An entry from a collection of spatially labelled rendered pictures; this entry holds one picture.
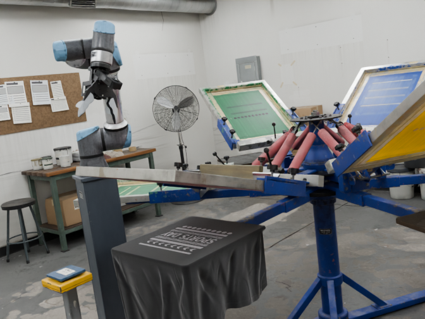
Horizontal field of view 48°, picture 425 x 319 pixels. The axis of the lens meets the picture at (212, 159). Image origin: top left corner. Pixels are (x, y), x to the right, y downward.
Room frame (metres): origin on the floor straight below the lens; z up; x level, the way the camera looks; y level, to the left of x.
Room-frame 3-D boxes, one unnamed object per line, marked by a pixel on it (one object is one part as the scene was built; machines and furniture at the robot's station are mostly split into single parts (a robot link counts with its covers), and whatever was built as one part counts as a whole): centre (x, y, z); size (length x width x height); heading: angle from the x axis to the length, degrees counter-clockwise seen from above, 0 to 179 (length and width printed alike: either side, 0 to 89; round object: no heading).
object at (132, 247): (1.90, 0.14, 0.95); 0.48 x 0.44 x 0.01; 137
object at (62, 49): (2.00, 0.52, 1.75); 0.49 x 0.11 x 0.12; 12
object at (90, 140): (2.33, 0.59, 1.37); 0.13 x 0.12 x 0.14; 102
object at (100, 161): (2.33, 0.59, 1.25); 0.15 x 0.15 x 0.10
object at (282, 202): (2.27, -0.20, 0.89); 1.24 x 0.06 x 0.06; 137
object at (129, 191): (2.92, 0.26, 1.05); 1.08 x 0.61 x 0.23; 77
